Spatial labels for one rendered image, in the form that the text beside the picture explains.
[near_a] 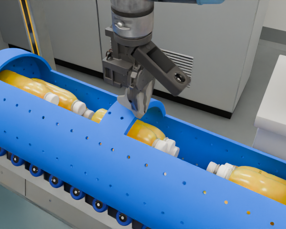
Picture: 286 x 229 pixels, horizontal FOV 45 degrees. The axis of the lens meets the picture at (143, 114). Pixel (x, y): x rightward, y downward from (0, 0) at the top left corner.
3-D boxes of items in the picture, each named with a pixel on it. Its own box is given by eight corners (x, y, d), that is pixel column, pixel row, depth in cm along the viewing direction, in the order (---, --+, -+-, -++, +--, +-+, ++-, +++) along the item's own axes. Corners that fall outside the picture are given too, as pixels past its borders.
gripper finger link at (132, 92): (138, 99, 74) (137, 66, 68) (145, 102, 73) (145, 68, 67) (126, 112, 71) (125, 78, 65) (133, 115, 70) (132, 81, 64)
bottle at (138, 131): (86, 137, 86) (150, 167, 79) (86, 114, 82) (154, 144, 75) (103, 124, 91) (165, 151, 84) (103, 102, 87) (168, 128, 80)
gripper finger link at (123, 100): (122, 110, 78) (120, 77, 72) (145, 119, 76) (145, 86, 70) (115, 118, 76) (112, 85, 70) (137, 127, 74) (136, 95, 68)
